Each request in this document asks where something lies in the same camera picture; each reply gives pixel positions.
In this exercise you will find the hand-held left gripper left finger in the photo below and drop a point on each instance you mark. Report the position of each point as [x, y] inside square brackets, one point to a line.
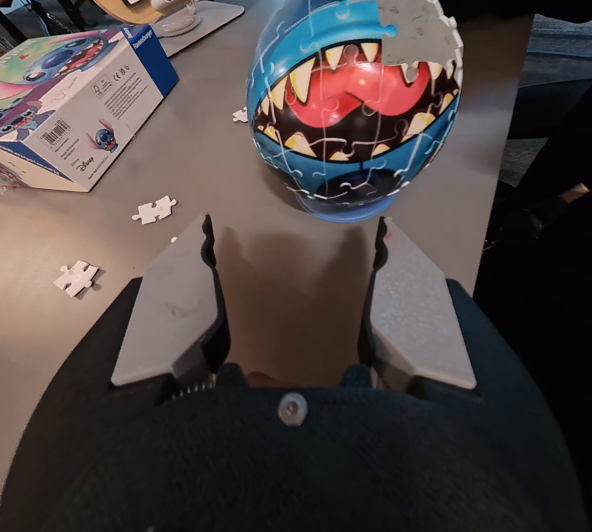
[171, 310]

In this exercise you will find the blue puzzle ball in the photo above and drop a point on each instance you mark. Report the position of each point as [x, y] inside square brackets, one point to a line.
[323, 101]

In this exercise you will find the white document stand base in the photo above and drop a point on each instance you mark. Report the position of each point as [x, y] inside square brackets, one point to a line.
[217, 11]

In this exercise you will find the black office chair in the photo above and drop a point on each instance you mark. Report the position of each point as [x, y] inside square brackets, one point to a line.
[46, 9]

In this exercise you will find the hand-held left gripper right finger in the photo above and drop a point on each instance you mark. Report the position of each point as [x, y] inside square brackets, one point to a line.
[411, 319]

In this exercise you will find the printed cardboard puzzle box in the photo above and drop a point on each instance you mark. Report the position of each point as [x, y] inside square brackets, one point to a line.
[92, 92]

